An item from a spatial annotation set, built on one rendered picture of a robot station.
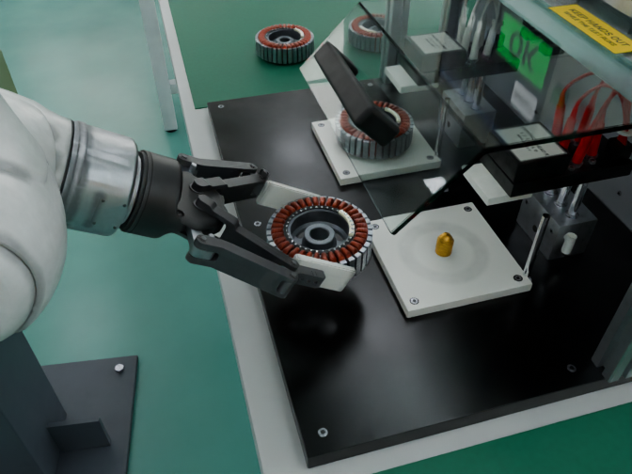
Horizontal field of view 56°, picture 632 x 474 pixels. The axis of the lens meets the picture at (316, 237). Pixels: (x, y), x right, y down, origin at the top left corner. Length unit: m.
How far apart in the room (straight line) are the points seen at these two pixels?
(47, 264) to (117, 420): 1.21
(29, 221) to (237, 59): 0.91
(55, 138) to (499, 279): 0.48
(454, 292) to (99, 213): 0.38
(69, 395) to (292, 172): 0.95
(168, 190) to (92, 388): 1.11
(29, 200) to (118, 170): 0.19
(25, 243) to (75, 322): 1.46
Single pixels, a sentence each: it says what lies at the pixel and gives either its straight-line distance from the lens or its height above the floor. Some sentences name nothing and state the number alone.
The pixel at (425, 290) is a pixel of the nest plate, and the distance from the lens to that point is 0.67.
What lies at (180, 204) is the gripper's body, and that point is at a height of 0.93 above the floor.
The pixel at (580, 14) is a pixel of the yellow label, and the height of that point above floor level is 1.07.
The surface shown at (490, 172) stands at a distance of 0.68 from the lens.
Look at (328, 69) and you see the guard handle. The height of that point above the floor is 1.06.
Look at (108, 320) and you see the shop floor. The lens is 1.74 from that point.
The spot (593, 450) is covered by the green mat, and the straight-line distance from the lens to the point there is 0.64.
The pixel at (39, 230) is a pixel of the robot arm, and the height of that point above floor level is 1.08.
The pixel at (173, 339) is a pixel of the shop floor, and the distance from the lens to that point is 1.65.
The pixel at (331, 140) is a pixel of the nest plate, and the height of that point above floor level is 0.78.
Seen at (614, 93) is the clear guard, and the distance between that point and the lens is 0.47.
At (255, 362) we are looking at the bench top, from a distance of 0.64.
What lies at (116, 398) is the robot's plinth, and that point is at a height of 0.02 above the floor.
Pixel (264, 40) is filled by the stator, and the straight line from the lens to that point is 1.18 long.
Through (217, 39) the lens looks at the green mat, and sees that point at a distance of 1.28.
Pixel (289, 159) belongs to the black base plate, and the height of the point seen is 0.77.
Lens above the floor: 1.27
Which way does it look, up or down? 43 degrees down
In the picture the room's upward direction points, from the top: straight up
